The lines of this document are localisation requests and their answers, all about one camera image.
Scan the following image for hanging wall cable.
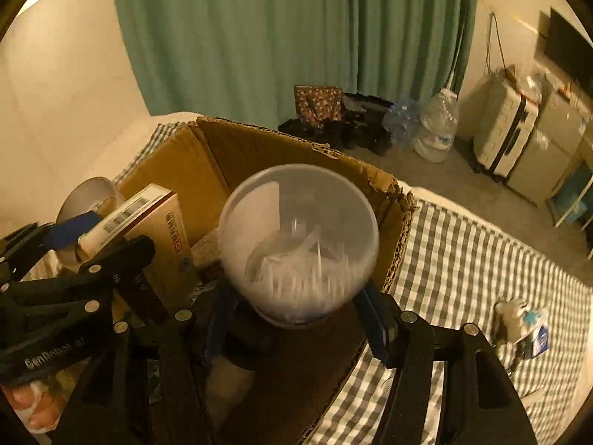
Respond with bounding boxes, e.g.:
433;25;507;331
486;11;507;75

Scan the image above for dark bags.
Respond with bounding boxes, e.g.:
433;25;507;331
278;93;394;156

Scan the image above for silver mini fridge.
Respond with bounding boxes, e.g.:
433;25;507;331
505;88;593;207

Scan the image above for clear tape roll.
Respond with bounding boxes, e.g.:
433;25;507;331
56;176;126;273

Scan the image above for pack of plastic bottles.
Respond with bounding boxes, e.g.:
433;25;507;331
382;95;422;145

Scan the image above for brown cardboard box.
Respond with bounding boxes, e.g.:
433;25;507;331
113;116;418;445

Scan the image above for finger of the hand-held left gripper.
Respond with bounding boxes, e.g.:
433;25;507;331
0;235;157;334
0;212;100;283

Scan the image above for pile of clear plastic pieces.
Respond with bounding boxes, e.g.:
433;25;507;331
245;222;357;309

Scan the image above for blue bin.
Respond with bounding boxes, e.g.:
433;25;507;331
558;162;593;228

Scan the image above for white dressing table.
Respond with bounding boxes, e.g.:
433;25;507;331
551;139;593;230

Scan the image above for checked blanket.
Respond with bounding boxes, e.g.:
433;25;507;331
116;121;593;445

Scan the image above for clear plastic tub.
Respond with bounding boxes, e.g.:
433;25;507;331
218;164;381;330

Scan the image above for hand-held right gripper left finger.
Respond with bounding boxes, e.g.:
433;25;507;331
51;287;239;445

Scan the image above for wide green curtain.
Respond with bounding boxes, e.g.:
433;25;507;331
110;0;478;119

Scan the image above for black wall television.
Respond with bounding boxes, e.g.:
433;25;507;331
542;7;593;93

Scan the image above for person's left hand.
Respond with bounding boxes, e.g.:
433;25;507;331
2;377;64;435

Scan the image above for white suitcase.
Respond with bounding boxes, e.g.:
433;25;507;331
473;72;540;181

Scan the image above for white toy figure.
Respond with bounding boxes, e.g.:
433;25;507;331
493;299;529;345

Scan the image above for white thin rod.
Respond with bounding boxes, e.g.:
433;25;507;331
442;32;468;98

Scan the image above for large clear water jug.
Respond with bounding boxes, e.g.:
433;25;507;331
412;87;460;163

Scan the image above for tan rectangular box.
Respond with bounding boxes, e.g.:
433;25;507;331
78;184;195;302

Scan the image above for patterned gift bag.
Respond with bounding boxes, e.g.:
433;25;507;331
294;84;344;128

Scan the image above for clutter of plastic bags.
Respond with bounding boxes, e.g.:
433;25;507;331
500;62;557;98

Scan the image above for blue and white packet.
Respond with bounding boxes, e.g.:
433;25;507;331
519;310;550;359

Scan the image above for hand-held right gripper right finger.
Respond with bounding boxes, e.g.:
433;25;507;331
357;286;538;445

